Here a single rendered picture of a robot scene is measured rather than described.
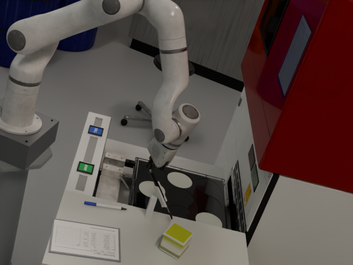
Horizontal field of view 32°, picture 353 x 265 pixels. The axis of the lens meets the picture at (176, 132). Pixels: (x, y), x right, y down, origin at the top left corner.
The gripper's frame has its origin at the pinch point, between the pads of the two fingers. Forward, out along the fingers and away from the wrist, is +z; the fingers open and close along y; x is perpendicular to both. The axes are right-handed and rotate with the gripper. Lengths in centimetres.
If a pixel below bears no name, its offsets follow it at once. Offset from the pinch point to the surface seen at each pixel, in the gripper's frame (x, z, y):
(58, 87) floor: 78, 166, -172
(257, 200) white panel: 16.0, -23.3, 32.1
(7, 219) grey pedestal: -36, 56, -16
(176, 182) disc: 11.8, 6.2, 5.8
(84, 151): -20.1, 6.7, -13.3
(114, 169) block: -9.1, 9.5, -5.8
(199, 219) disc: 8.4, -0.7, 25.3
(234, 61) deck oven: 235, 137, -169
